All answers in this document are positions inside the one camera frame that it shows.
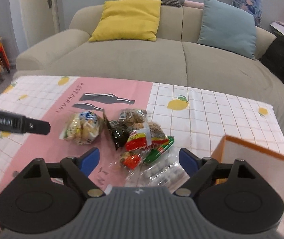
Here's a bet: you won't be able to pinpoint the white bread snack bag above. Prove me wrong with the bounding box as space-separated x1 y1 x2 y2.
59 111 104 145

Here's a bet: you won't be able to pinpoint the red yellow snack bag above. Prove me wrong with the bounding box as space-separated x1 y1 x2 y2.
125 122 169 151

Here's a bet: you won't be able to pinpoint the green sausage stick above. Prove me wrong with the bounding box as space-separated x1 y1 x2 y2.
143 136 175 165

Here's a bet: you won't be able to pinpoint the beige grey sofa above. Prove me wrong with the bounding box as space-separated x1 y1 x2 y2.
15 4 284 149

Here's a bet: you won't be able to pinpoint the pink white lemon tablecloth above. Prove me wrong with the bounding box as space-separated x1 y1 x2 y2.
0 75 284 191

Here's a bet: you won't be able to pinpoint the brown nuts clear packet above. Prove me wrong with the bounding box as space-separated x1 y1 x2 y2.
118 109 148 126

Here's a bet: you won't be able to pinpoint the blue art picture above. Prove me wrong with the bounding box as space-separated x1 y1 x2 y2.
232 0 263 27

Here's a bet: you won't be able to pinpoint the small red brown snack packet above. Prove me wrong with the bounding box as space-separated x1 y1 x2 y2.
119 152 141 170

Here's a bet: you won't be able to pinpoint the orange storage box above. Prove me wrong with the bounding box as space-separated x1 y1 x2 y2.
211 135 284 236

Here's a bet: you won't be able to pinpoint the yellow cushion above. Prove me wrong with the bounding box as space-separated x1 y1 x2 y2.
89 0 162 42

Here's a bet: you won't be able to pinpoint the clear bag white candies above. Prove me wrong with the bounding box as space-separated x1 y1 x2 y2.
124 151 191 188

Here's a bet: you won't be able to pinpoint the dark black snack packet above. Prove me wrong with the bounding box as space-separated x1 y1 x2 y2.
103 109 133 151

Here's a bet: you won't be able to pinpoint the light blue cushion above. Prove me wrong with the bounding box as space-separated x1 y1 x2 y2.
198 0 257 59

